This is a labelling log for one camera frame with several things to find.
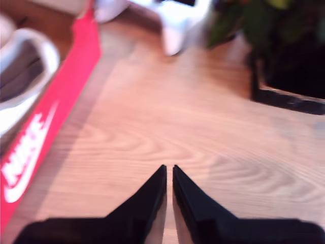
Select green leafy houseplant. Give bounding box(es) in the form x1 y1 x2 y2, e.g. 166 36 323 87
207 0 325 84

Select black plant tray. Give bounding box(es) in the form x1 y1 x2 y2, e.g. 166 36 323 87
250 48 325 115

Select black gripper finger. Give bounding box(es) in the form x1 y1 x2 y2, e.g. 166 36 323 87
106 165 168 244
173 165 237 244

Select white leather sneaker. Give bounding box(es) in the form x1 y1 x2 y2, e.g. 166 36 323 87
0 27 61 139

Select red Nike shoebox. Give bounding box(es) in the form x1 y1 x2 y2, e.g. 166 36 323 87
0 0 103 231

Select white monitor stand foot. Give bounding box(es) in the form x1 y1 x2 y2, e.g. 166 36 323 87
95 0 132 23

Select pale ceramic pot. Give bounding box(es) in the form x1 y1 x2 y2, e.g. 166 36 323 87
152 0 213 56

